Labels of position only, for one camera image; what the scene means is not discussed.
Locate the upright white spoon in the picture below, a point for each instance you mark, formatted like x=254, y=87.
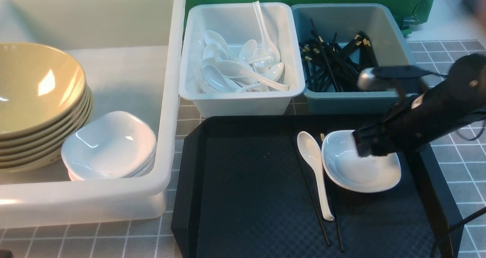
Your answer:
x=267, y=43

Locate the front long white spoon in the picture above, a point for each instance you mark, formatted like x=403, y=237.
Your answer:
x=234, y=70

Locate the top stacked yellow bowl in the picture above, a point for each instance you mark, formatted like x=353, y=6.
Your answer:
x=46, y=131

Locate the stacked white dish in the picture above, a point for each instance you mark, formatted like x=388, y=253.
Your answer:
x=116, y=144
x=145, y=169

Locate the metal clamp on backdrop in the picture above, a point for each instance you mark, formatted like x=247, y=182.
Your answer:
x=409, y=21

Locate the yellow noodle bowl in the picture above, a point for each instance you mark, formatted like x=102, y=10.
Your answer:
x=38, y=84

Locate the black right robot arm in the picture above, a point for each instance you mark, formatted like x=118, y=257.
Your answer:
x=467, y=76

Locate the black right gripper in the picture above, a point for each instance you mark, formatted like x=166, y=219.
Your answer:
x=415, y=121

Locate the white ceramic soup spoon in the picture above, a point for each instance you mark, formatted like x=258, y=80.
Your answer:
x=311, y=153

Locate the white spoon in bin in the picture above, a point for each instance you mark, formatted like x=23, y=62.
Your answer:
x=213, y=77

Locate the top stacked white dish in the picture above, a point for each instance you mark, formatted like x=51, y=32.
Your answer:
x=116, y=144

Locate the white square dish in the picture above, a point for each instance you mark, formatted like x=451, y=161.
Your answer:
x=347, y=169

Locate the blue-grey plastic chopstick bin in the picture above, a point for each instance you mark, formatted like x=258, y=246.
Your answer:
x=342, y=22

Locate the black chopstick in bin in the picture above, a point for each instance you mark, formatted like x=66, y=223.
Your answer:
x=323, y=50

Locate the bottom stacked yellow bowl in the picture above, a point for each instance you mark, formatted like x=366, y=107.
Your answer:
x=54, y=154

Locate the lower stacked white dish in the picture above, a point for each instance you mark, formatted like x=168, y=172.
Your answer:
x=145, y=169

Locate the black plastic serving tray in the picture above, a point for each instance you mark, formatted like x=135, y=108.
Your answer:
x=241, y=194

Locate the white plastic spoon bin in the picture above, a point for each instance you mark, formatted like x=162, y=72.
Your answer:
x=231, y=32

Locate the large white plastic tub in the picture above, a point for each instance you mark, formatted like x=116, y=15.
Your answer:
x=131, y=51

